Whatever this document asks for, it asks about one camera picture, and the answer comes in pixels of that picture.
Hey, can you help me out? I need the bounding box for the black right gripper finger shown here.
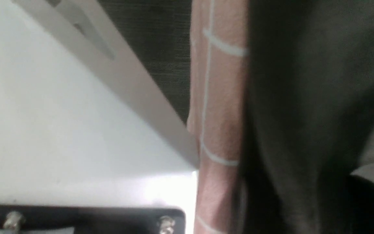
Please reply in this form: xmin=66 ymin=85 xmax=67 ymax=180
xmin=349 ymin=175 xmax=374 ymax=234

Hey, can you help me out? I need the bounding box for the dark gray long-sleeve shirt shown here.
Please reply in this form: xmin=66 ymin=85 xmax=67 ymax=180
xmin=240 ymin=0 xmax=374 ymax=234

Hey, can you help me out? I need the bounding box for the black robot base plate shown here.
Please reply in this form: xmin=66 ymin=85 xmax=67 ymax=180
xmin=0 ymin=205 xmax=186 ymax=234

